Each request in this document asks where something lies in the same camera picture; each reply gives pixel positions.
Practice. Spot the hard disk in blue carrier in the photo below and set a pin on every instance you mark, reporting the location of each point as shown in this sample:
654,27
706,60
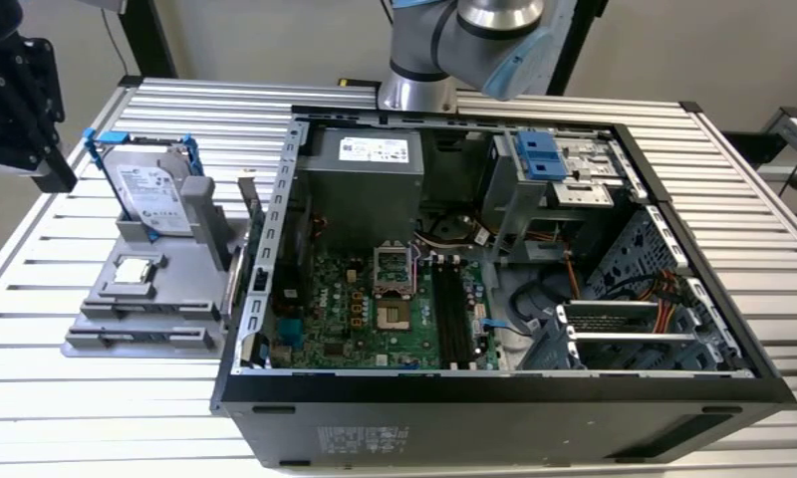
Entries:
149,194

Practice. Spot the grey parts rack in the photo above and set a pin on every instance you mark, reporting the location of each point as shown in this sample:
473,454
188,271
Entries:
185,279

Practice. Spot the blue RAM stick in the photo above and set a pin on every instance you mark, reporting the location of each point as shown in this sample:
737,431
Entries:
151,335

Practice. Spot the green motherboard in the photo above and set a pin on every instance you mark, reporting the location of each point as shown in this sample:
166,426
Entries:
332,318

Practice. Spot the grey metal disk bay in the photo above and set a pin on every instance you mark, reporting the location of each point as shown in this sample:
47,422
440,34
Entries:
628,337

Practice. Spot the silver CPU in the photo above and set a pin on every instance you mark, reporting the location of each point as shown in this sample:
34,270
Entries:
134,270

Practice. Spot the grey power supply unit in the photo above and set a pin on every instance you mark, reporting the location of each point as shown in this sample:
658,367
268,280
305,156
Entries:
358,199

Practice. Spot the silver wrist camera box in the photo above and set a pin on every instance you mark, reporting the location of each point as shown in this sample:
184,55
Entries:
102,5

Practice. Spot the black RAM slot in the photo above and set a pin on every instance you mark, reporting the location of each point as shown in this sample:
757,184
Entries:
444,313
460,313
452,313
468,313

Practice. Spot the CPU socket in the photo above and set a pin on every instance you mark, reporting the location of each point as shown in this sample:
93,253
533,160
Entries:
394,314

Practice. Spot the black open PC case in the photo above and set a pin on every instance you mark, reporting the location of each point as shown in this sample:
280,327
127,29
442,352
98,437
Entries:
438,428

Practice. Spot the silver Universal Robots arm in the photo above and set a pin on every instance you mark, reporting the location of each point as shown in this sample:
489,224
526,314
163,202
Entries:
425,40

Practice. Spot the blue drive latch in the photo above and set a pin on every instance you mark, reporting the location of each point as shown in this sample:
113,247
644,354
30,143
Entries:
537,149

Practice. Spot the grey metal drive cage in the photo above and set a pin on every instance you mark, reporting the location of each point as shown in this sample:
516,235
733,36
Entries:
512,209

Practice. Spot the yellow black tag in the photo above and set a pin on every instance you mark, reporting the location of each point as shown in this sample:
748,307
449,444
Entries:
354,81

